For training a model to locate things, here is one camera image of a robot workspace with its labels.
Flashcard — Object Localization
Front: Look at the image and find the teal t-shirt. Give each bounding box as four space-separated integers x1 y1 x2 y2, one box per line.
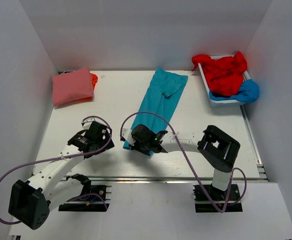
123 68 188 150

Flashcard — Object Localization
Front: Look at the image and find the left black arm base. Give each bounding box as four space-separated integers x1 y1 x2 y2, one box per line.
58 175 112 213

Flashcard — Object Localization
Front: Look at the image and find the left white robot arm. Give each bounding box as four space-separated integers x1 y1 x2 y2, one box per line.
8 120 114 230

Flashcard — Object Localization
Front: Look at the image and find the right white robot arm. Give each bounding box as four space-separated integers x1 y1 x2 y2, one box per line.
123 124 241 201

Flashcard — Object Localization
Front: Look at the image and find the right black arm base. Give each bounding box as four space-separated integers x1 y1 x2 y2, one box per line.
193 184 243 213

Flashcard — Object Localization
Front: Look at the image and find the folded pink t-shirt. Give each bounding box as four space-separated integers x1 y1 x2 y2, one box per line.
52 68 93 106

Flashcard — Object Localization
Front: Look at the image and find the folded orange t-shirt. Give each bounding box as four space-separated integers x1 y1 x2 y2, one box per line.
75 73 98 101

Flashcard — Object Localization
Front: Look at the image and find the red crumpled t-shirt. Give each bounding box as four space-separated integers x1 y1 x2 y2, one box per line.
192 51 248 97

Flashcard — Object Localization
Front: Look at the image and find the blue crumpled t-shirt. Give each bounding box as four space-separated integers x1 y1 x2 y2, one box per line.
209 79 260 103

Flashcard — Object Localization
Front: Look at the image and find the white plastic basket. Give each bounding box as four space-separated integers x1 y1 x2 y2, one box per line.
198 55 251 108

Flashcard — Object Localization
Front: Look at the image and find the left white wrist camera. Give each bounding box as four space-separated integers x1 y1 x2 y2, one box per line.
81 118 94 130

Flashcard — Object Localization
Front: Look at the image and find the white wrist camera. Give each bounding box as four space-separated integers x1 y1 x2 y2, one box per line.
81 118 94 130
121 128 135 146

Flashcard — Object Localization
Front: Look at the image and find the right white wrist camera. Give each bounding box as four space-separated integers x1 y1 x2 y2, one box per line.
121 128 135 146

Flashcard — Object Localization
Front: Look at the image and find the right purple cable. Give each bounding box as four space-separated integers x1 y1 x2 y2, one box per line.
120 111 248 214

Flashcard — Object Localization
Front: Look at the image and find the purple cable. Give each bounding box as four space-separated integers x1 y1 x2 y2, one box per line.
120 111 248 214
0 115 113 225

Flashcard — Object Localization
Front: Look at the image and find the aluminium table rail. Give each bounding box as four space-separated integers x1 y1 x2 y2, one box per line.
89 173 269 183

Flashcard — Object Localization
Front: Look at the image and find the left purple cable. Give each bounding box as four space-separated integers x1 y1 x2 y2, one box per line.
0 115 113 225

